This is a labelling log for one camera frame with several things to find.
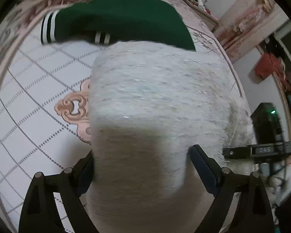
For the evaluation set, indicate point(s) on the pink floral curtain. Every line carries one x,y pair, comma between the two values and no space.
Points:
246,24

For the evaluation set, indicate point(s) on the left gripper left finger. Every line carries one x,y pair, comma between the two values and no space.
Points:
39,211

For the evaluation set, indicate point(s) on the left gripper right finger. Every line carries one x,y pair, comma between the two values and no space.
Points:
253,211

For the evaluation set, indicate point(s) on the folded dark green sweater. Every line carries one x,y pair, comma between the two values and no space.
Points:
109,21

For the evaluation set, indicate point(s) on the red garment on sill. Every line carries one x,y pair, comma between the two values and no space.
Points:
267,65

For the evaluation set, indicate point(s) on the right hand in white glove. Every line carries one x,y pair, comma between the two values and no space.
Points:
278,186

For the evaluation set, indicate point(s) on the white nightstand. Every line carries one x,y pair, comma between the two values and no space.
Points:
203,12

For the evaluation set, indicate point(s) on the white fuzzy cardigan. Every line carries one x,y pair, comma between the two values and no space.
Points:
149,103

